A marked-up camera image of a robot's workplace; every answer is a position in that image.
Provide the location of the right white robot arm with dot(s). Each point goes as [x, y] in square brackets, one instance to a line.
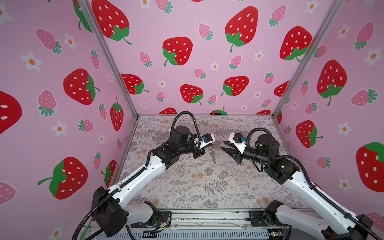
[334, 222]

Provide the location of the aluminium corner frame post right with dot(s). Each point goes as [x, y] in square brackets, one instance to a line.
[325, 25]

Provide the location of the white perforated cable tray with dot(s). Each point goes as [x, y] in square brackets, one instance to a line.
[203, 235]

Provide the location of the metal key holder plate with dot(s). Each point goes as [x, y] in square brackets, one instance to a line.
[212, 154]

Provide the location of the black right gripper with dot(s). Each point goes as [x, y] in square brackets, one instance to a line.
[233, 152]

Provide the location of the aluminium corner frame post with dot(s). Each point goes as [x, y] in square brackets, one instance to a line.
[90, 17]
[325, 25]

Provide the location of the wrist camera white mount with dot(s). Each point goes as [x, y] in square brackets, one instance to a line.
[238, 141]
[207, 138]

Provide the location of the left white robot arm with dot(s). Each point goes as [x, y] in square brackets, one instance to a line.
[110, 207]

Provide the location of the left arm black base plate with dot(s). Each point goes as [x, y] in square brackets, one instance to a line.
[158, 220]

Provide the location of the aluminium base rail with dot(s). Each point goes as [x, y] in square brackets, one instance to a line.
[182, 219]

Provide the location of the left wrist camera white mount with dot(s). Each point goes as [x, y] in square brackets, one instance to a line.
[207, 138]

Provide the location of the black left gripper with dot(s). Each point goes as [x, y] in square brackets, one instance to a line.
[198, 153]

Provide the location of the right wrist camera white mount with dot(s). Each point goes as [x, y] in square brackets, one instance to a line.
[238, 141]

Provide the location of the aluminium corner frame post left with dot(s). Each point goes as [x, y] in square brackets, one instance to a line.
[90, 17]

